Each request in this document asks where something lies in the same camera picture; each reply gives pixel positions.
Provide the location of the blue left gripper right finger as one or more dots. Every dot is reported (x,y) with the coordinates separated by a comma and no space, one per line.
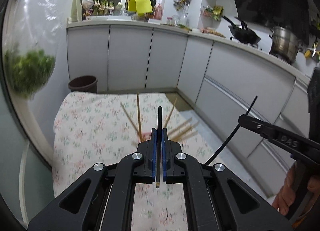
(164,153)

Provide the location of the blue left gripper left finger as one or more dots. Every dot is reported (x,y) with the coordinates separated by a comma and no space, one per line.
(154,152)

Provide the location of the white kitchen cabinets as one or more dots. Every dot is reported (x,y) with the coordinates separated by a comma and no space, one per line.
(220,79)

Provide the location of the right hand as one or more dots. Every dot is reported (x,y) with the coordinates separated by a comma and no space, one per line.
(286,195)

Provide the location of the pink perforated utensil basket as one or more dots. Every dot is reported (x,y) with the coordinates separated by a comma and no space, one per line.
(146,136)

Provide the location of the floral tablecloth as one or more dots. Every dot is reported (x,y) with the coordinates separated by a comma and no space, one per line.
(91,128)

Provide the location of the dark brown trash bin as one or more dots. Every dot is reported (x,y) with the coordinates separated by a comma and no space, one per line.
(86,83)

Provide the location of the steel stock pot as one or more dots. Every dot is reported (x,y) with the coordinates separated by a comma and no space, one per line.
(285,44)

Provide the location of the red detergent bottle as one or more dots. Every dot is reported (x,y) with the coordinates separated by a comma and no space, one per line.
(158,12)

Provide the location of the black wok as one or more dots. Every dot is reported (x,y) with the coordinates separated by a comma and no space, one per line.
(242,33)

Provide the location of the bag of green vegetables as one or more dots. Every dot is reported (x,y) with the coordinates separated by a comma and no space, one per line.
(33,33)

